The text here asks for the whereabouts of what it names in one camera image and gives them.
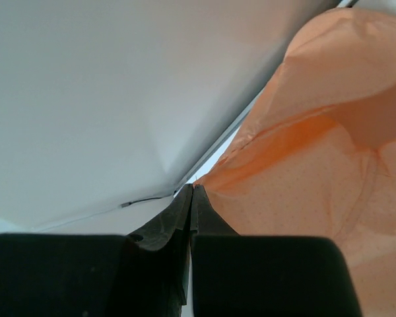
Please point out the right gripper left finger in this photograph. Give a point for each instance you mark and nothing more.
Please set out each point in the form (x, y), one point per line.
(144, 273)

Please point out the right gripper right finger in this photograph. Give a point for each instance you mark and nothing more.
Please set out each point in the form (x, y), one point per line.
(238, 275)

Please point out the orange and teal hooded jacket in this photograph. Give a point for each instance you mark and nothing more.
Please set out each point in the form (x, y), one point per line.
(316, 155)

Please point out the aluminium table frame rail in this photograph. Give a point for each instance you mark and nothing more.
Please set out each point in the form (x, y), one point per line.
(266, 29)

